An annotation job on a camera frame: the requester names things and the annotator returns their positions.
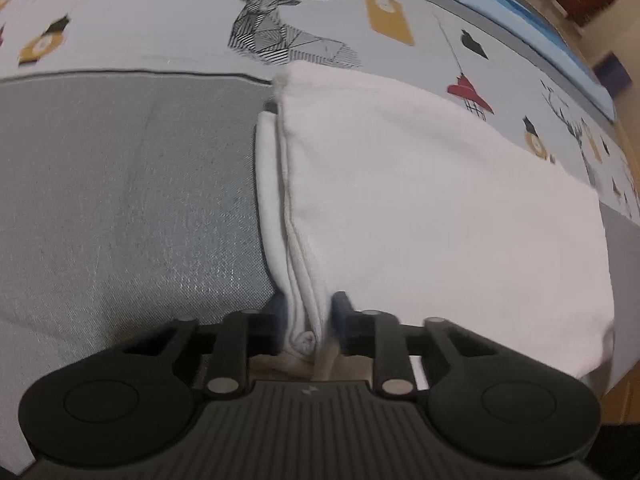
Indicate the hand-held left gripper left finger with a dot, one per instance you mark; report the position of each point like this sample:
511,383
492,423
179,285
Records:
276,312

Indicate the light blue cloud-printed sheet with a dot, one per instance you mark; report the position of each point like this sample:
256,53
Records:
525,25

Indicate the grey bed mattress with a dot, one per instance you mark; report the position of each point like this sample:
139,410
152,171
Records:
125,210

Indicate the purple box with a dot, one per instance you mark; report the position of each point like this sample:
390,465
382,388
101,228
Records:
612,75

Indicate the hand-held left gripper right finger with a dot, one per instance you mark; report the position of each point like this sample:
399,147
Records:
342,312

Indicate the deer-printed bed sheet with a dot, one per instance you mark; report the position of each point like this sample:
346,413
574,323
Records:
150,20

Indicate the white long-sleeved shirt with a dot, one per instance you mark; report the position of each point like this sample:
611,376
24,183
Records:
425,210

